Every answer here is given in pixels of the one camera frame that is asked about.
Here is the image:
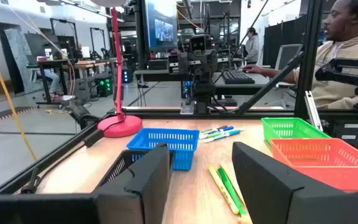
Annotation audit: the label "computer monitor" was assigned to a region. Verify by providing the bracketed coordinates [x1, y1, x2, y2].
[144, 0, 179, 52]

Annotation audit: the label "orange plastic basket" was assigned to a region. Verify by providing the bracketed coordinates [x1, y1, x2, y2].
[270, 138, 358, 191]

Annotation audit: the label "red desk lamp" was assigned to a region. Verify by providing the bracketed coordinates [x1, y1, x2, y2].
[90, 0, 144, 138]

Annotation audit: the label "black keyboard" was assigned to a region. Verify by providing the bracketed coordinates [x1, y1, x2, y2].
[221, 68, 256, 85]

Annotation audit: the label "yellow hanging cable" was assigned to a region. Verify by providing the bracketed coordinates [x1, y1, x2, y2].
[0, 26, 39, 162]

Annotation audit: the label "computer tower blue lights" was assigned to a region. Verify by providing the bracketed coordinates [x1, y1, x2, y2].
[121, 67, 134, 84]
[181, 80, 195, 99]

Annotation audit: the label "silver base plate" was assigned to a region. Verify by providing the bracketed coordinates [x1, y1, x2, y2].
[180, 101, 196, 115]

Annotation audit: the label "black device box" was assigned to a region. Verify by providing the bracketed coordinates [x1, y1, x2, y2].
[147, 58, 170, 70]

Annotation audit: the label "white metal bar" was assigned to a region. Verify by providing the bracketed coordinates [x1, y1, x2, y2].
[304, 90, 324, 132]

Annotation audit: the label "green plastic basket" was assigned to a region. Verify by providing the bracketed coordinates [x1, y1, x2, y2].
[260, 116, 331, 146]

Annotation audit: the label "green pen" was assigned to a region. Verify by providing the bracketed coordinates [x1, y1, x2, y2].
[217, 167, 248, 217]

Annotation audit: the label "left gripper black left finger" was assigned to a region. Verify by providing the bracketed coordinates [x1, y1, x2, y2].
[0, 142, 175, 224]

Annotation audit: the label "black box white labels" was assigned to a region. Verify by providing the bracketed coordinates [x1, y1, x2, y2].
[331, 119, 358, 151]

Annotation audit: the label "gray office chair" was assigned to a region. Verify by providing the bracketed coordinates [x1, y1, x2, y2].
[273, 43, 304, 71]

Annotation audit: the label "black lamp cable with switch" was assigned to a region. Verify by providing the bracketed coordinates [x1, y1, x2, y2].
[19, 119, 127, 194]

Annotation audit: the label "black room divider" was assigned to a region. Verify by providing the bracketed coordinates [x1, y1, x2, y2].
[262, 14, 309, 68]

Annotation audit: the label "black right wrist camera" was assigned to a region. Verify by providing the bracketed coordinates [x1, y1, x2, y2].
[188, 33, 213, 53]

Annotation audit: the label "blue plastic basket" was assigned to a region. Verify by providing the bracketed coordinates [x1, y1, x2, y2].
[126, 127, 201, 171]

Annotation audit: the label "wooden work table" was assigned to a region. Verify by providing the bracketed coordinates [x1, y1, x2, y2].
[25, 57, 119, 108]

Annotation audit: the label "computer tower green lights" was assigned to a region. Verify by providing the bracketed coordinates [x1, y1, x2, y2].
[94, 76, 114, 98]

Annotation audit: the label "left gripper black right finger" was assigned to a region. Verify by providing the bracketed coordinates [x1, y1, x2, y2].
[231, 141, 358, 224]

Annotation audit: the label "white marker dark cap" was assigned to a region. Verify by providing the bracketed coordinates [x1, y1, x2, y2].
[200, 124, 229, 133]

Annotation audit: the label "black plastic basket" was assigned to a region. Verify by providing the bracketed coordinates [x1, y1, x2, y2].
[95, 148, 176, 189]

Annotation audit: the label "person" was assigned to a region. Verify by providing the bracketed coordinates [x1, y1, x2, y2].
[244, 27, 260, 65]
[242, 0, 358, 110]

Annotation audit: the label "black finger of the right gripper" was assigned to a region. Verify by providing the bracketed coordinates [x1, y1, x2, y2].
[193, 62, 203, 83]
[202, 62, 213, 83]

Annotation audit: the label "white marker green cap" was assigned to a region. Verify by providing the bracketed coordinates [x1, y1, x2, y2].
[198, 130, 231, 140]

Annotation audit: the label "yellow pen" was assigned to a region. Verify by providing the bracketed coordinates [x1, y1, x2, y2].
[219, 161, 254, 224]
[208, 164, 240, 215]

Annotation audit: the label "computer desk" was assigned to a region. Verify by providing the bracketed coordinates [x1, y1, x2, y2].
[134, 68, 291, 96]

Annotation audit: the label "striped floor cable cover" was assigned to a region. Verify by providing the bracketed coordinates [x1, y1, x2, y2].
[0, 106, 37, 127]

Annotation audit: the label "gray patterned panel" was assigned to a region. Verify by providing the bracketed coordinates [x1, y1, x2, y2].
[4, 28, 43, 94]

